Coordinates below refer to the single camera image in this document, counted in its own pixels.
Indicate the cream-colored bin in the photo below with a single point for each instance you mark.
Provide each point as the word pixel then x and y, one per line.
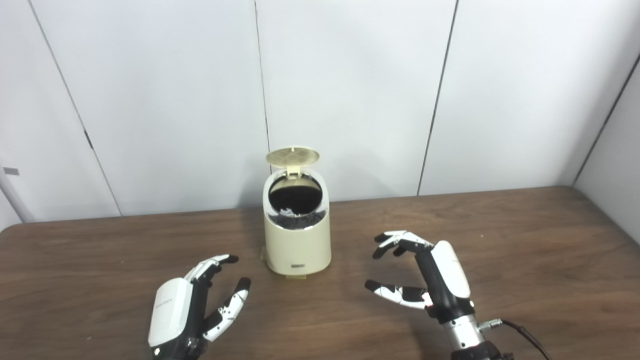
pixel 297 247

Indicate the white slanted post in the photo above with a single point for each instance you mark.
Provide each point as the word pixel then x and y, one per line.
pixel 12 200

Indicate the white and black right hand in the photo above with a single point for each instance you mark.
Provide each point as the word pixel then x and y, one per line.
pixel 450 270

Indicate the black bin liner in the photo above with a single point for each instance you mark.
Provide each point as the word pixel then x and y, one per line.
pixel 295 192

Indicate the white paper ball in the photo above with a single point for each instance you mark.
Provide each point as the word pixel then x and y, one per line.
pixel 287 212

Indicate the white and black left hand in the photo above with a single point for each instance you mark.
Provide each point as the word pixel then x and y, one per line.
pixel 170 310

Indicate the small grey wall tag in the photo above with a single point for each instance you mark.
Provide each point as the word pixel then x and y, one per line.
pixel 11 171

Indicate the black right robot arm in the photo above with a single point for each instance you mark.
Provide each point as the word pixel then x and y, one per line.
pixel 465 337

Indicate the round cream bin lid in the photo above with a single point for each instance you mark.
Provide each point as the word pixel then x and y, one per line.
pixel 292 155

